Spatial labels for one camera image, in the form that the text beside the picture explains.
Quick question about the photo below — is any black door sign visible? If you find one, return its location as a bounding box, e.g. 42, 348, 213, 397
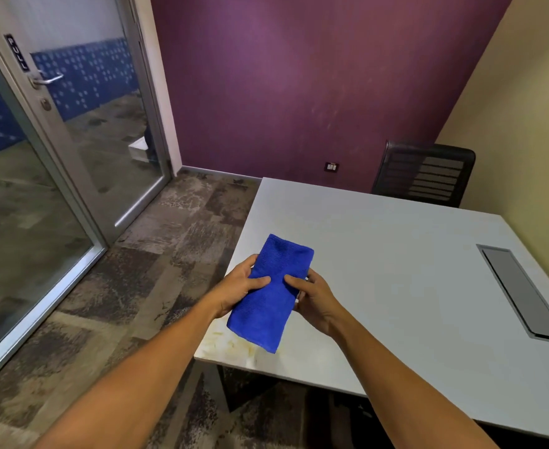
4, 34, 30, 73

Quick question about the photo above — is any blue microfiber cloth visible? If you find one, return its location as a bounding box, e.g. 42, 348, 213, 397
227, 234, 315, 354

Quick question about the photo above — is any person's left hand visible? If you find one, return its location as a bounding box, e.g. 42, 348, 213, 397
209, 254, 272, 320

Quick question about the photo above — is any person's left forearm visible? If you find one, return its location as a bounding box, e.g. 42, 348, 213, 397
34, 297, 221, 449

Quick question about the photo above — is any silver door handle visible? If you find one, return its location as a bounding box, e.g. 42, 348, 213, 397
27, 70, 65, 90

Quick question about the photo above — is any person's right hand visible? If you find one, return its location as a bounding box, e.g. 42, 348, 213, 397
284, 268, 346, 337

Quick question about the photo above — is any glass door with metal frame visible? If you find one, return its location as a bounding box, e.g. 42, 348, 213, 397
0, 0, 172, 246

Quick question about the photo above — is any black mesh office chair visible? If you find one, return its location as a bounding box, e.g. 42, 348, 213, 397
371, 140, 476, 208

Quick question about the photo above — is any person's right forearm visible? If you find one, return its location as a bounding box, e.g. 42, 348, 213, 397
328, 307, 499, 449

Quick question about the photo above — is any white table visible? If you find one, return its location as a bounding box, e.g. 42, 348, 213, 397
193, 177, 549, 443

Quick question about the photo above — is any grey table cable hatch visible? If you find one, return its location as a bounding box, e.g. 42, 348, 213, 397
476, 244, 549, 347

